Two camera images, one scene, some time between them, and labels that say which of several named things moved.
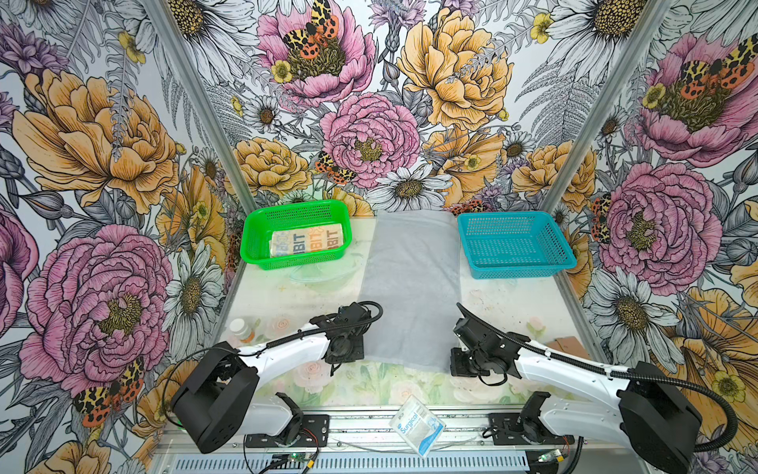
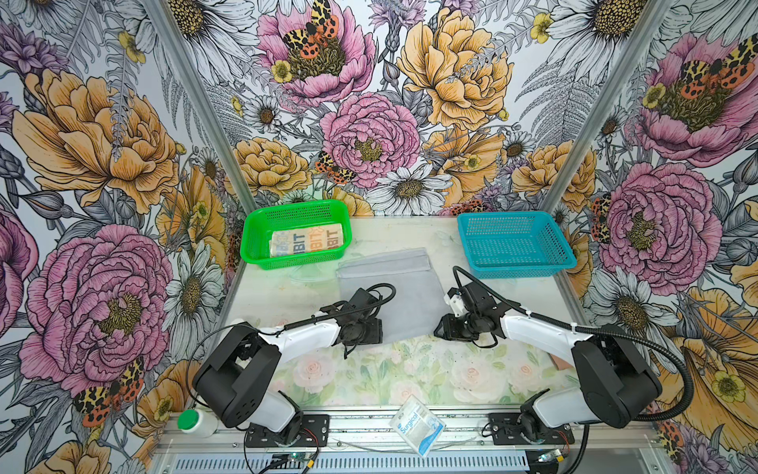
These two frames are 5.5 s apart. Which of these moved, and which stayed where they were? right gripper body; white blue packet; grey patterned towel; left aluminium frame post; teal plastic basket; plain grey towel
Moved: right gripper body; plain grey towel
Stayed: left aluminium frame post; grey patterned towel; teal plastic basket; white blue packet
